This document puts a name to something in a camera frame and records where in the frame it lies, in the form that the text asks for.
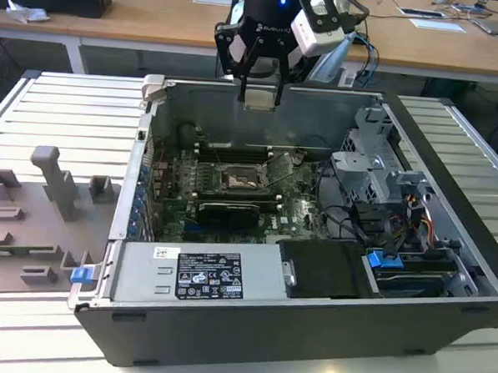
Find blue plastic latch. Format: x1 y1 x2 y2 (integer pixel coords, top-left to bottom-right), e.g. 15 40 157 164
69 266 94 287

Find grey laptop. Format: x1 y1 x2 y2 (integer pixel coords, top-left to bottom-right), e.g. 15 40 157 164
469 15 498 38

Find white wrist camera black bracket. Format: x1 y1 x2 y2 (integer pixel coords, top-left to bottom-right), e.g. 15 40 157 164
288 0 349 59

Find blue cables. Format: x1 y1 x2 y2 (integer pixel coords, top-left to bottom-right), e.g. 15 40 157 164
354 29 382 80

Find silver metal drive cage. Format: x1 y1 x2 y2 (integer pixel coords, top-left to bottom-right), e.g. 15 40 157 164
328 104 405 204

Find green RAM stick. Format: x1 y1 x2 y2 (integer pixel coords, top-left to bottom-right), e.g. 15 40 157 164
0 244 36 256

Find black graphics card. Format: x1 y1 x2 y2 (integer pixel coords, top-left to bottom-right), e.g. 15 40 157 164
196 199 260 230

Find thin wire locking lever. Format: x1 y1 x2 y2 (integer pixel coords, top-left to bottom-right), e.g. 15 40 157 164
210 145 226 172

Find CPU socket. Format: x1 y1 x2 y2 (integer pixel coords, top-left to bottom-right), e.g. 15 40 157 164
217 161 273 194

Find black RAM slot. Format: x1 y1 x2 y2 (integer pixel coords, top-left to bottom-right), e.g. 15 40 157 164
196 186 283 201
196 143 275 158
196 150 274 166

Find green motherboard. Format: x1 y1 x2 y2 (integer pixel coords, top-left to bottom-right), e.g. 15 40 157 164
145 141 340 250

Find grey parts rack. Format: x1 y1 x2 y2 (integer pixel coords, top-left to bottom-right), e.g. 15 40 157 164
0 143 125 301

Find silver CPU plate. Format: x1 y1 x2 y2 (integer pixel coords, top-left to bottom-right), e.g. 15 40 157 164
243 88 278 113

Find crumpled white paper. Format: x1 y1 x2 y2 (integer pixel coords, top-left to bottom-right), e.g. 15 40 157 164
4 0 52 25

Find black looped wire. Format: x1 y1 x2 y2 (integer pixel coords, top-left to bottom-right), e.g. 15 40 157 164
317 203 370 244

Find black open PC case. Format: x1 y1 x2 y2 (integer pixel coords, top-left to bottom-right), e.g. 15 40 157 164
64 69 498 373

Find wooden desk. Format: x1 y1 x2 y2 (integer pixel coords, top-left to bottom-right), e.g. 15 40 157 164
0 0 498 87

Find orange yellow red wires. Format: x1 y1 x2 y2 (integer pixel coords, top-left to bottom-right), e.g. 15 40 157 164
415 202 438 244

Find grey power supply unit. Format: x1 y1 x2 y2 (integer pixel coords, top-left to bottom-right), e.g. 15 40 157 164
111 235 294 311

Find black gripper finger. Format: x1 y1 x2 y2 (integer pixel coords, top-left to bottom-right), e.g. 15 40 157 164
210 21 264 104
274 44 308 109

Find white paper sheet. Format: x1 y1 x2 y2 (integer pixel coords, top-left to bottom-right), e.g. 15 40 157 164
408 17 468 34

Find hard disk in blue carrier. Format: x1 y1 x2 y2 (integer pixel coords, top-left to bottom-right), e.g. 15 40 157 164
363 248 460 302

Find black disk wire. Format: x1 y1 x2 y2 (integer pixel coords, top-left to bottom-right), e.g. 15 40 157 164
383 217 400 262

